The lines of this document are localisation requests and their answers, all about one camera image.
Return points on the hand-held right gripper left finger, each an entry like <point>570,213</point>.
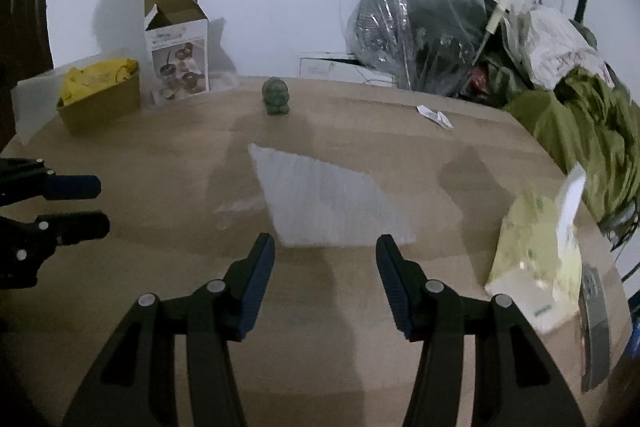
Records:
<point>257,287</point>

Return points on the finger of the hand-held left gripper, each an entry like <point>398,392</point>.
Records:
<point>70,188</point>
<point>75,227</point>

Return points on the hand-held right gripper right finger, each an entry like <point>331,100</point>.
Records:
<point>395,292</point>

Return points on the brown cardboard bin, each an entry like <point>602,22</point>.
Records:
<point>100,107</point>

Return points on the white foam board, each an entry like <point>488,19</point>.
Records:
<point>30,107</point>

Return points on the yellow printed bag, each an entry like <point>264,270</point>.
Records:
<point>95,74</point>

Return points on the pale yellow tissue box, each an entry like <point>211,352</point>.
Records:
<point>530,247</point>

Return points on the open white cardboard box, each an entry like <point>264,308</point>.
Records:
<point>180,57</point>

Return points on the white paper scrap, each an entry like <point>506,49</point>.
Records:
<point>434,114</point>

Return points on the green figurine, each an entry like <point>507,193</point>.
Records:
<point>277,99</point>

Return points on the olive green cloth pile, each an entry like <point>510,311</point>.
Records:
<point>590,127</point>

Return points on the plastic-wrapped fan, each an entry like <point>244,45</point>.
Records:
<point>415,22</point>

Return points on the cream plastic rod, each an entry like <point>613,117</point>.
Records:
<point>495,22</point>

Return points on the white plastic bag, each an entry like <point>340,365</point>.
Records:
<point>550,42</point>

